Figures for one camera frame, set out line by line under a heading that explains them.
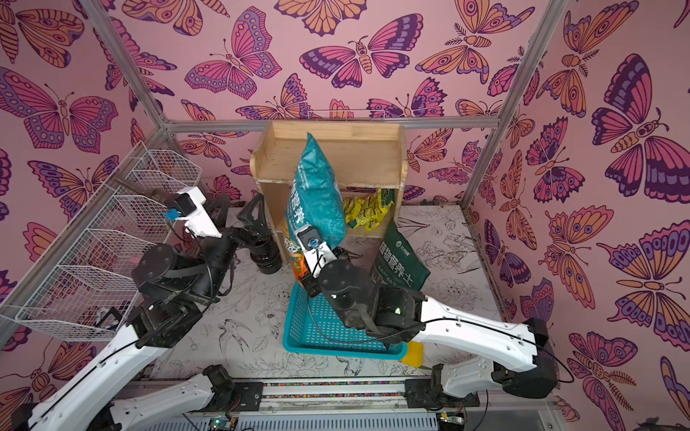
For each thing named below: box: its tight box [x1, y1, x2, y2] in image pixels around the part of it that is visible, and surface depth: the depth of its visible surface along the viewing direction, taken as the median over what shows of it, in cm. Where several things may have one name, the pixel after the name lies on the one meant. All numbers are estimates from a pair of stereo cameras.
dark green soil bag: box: [371, 219, 432, 291], surface depth 72 cm
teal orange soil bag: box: [283, 132, 347, 286], surface depth 49 cm
